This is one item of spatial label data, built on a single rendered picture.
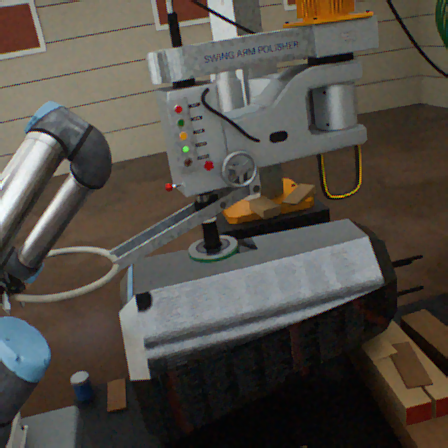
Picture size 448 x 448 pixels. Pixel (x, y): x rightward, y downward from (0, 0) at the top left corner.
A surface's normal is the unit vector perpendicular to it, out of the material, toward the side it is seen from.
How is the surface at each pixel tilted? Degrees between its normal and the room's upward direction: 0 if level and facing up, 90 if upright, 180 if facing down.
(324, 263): 45
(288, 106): 90
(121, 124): 90
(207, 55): 90
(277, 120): 90
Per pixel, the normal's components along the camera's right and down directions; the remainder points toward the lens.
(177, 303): 0.05, -0.41
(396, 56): 0.22, 0.33
